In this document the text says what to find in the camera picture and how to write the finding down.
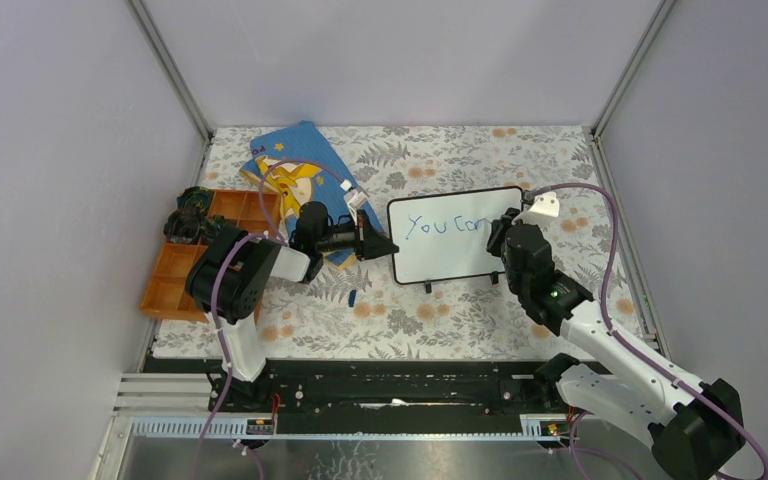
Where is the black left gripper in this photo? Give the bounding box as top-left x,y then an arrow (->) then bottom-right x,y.
315,209 -> 398,261

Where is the white whiteboard black frame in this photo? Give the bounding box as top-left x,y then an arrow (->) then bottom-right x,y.
387,186 -> 523,285

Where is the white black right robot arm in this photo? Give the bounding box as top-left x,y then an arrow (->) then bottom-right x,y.
388,198 -> 745,479

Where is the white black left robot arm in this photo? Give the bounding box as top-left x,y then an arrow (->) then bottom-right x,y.
185,202 -> 399,411

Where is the blue Pikachu cloth bag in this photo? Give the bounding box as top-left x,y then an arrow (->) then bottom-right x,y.
240,121 -> 384,266

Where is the orange wooden compartment tray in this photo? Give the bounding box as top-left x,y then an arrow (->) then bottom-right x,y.
139,190 -> 281,322

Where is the dark patterned cloth roll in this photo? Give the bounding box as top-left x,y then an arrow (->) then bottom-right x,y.
176,186 -> 214,216
199,215 -> 228,245
163,207 -> 203,245

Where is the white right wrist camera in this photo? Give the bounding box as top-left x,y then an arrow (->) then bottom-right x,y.
515,191 -> 560,227

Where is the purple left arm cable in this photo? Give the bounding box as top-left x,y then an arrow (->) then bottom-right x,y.
188,158 -> 351,480

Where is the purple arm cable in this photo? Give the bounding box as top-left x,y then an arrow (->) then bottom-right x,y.
188,158 -> 351,480
530,182 -> 768,480

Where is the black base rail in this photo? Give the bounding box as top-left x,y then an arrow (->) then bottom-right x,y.
206,360 -> 571,415

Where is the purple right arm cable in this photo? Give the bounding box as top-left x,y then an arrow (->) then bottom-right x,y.
530,182 -> 768,480

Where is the aluminium frame post left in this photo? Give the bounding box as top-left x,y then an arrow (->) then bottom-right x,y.
125,0 -> 216,144

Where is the aluminium frame post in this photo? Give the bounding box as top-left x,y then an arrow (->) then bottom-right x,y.
590,0 -> 678,139
125,0 -> 216,144

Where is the aluminium frame post right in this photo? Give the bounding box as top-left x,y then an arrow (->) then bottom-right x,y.
590,0 -> 678,139

